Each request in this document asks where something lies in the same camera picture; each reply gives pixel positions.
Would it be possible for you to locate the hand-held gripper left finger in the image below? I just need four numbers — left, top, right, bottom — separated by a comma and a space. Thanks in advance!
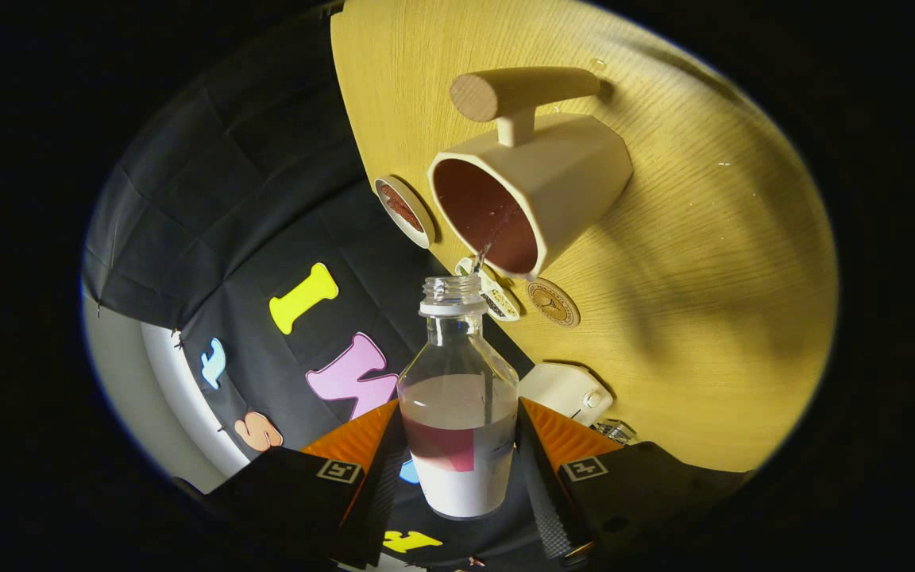
203, 397, 409, 569

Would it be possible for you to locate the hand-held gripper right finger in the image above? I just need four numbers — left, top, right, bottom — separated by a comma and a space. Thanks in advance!
515, 397, 752, 565

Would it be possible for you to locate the clear juice bottle pink label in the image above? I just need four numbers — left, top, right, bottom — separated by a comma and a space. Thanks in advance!
396, 275, 520, 521

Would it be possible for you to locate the round wooden coaster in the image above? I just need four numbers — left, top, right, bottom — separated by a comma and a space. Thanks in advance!
527, 278, 581, 328

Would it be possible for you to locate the beige cup wooden handle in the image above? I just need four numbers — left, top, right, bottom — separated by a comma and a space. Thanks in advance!
427, 67, 634, 281

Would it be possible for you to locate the white toaster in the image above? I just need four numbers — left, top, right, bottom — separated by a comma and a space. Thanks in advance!
518, 362, 614, 427

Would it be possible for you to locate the white divided condiment dish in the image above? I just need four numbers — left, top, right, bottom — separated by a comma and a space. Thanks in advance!
455, 256, 522, 322

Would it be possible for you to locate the wooden table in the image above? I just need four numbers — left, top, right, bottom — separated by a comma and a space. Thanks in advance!
330, 0, 840, 473

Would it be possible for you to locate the round white plate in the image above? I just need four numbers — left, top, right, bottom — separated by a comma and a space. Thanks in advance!
373, 175, 436, 249

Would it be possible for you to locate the red sausage piece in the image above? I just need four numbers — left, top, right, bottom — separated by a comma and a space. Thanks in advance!
382, 185, 419, 223
394, 199, 425, 233

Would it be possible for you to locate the black backdrop cloth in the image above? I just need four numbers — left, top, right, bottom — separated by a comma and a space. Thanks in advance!
80, 8, 538, 569

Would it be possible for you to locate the metal wire basket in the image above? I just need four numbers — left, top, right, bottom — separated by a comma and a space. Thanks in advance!
593, 419, 639, 446

